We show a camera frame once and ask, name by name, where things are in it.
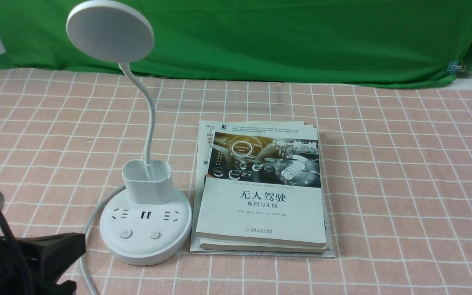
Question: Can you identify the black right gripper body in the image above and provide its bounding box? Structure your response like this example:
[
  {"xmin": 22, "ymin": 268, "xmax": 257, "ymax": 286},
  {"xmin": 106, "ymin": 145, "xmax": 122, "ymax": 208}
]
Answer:
[{"xmin": 0, "ymin": 233, "xmax": 86, "ymax": 295}]

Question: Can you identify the white desk lamp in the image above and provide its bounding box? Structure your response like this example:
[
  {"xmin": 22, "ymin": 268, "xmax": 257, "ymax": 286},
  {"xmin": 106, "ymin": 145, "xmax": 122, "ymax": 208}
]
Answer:
[{"xmin": 66, "ymin": 0, "xmax": 193, "ymax": 266}]

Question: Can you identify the bottom thin book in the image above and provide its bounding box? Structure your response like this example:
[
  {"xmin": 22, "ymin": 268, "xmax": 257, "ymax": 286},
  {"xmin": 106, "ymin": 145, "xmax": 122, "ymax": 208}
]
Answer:
[{"xmin": 190, "ymin": 120, "xmax": 336, "ymax": 259}]

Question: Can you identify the white top book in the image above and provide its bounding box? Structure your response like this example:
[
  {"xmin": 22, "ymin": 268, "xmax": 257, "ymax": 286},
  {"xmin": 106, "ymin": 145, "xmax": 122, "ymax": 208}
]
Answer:
[{"xmin": 195, "ymin": 122, "xmax": 327, "ymax": 248}]

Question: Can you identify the green backdrop cloth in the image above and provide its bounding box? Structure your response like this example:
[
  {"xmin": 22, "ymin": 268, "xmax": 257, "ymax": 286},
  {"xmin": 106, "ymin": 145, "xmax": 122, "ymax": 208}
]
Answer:
[{"xmin": 0, "ymin": 0, "xmax": 472, "ymax": 89}]

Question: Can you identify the blue binder clip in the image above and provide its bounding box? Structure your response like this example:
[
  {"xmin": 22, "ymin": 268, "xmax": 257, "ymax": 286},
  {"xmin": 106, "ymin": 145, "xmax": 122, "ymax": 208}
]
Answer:
[{"xmin": 446, "ymin": 61, "xmax": 467, "ymax": 75}]

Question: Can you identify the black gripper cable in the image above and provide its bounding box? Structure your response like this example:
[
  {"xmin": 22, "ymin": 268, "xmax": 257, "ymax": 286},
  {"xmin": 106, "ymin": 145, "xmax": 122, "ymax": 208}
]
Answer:
[{"xmin": 0, "ymin": 196, "xmax": 35, "ymax": 295}]

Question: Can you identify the white lamp power cable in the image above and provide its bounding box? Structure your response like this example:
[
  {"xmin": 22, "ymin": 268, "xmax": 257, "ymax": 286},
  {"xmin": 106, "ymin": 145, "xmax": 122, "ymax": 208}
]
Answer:
[{"xmin": 79, "ymin": 184, "xmax": 127, "ymax": 295}]

